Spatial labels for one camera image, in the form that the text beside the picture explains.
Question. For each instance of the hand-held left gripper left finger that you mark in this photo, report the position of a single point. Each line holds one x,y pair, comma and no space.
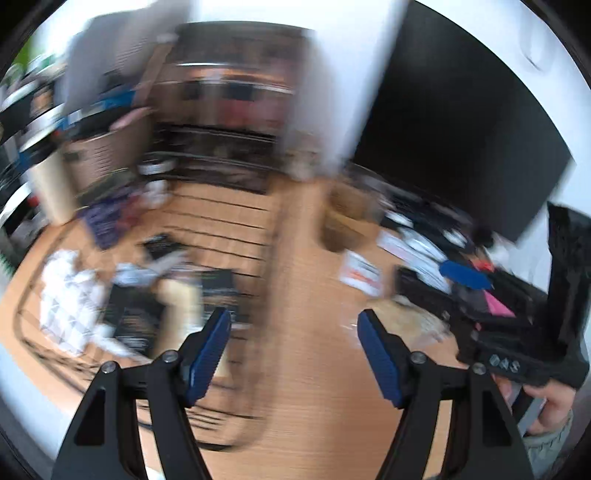
210,357

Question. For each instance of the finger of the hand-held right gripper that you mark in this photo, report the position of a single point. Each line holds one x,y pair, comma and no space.
464,275

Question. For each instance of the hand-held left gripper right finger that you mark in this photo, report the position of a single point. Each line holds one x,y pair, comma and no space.
381,357

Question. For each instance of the person's right forearm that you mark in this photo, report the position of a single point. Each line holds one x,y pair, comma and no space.
551,447

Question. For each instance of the person's right hand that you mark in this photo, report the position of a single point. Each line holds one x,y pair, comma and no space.
556,404

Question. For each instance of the clear bread packet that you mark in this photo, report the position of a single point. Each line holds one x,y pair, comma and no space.
181,300

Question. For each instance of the white sauce packet orange logo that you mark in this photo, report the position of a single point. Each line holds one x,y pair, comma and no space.
361,275

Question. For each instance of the black monitor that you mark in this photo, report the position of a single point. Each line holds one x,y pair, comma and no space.
461,138

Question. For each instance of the white crumpled tissue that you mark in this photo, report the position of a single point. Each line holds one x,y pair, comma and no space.
69,300

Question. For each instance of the brown transparent cosmetics organizer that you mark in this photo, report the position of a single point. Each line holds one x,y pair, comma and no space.
231,106

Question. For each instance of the black shelf rack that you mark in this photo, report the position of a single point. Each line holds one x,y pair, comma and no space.
25,124

